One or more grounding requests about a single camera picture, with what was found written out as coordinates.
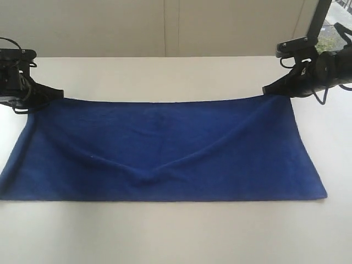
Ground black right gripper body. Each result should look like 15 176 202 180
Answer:
285 57 326 98

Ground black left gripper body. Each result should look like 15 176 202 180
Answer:
1 64 36 106

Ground blue towel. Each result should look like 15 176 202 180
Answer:
1 96 327 202

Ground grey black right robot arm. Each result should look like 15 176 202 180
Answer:
262 44 351 98

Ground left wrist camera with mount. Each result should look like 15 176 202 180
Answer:
1 49 37 91

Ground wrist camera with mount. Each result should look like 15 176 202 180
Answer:
276 36 319 71
1 49 37 91

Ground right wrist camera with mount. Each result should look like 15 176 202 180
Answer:
276 36 319 71

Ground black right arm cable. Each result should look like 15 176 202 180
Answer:
310 23 352 105

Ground black window frame post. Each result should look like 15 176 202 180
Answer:
304 0 332 47

